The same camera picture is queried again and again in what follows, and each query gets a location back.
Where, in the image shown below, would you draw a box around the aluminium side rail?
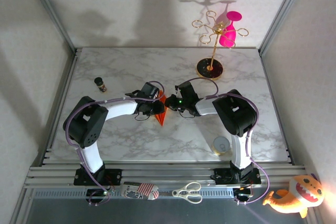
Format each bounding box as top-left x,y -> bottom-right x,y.
39,48 -> 82,167
258,50 -> 294,166

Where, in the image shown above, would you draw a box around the pink wine glass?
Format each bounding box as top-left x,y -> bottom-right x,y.
218,10 -> 243,48

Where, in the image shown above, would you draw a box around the aluminium frame post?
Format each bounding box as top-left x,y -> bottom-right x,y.
25,0 -> 77,54
258,0 -> 308,56

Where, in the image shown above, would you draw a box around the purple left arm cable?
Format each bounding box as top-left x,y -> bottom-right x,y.
64,80 -> 165,206

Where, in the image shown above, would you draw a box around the small dark bottle black cap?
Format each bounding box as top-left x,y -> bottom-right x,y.
93,77 -> 108,93

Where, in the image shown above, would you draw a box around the grey perforated cable duct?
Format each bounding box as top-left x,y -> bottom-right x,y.
31,188 -> 237,199

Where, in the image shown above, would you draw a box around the black controller board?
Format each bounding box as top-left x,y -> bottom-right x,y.
86,188 -> 110,204
233,187 -> 254,200

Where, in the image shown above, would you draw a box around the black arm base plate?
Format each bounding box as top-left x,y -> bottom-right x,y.
73,168 -> 123,186
214,167 -> 262,185

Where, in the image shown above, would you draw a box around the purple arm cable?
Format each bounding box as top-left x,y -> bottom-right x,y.
174,78 -> 271,206
64,80 -> 165,206

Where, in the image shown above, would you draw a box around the gold wire glass rack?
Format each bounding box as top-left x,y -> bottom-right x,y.
191,10 -> 249,81

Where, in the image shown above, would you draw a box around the white handled scissors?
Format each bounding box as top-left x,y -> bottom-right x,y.
172,181 -> 203,204

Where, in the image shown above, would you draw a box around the aluminium frame rail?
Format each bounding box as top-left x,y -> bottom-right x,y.
23,165 -> 308,189

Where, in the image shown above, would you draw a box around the printed striped pouch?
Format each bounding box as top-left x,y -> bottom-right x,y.
120,181 -> 160,200

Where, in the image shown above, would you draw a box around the tin can silver lid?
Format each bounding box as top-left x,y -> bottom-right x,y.
212,136 -> 231,156

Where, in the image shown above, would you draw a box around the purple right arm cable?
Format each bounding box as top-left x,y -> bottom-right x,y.
174,78 -> 271,206

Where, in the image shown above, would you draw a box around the orange fish plush toy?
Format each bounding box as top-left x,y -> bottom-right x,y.
262,173 -> 325,219

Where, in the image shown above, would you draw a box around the orange paper sheet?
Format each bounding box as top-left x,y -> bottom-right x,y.
153,90 -> 169,126

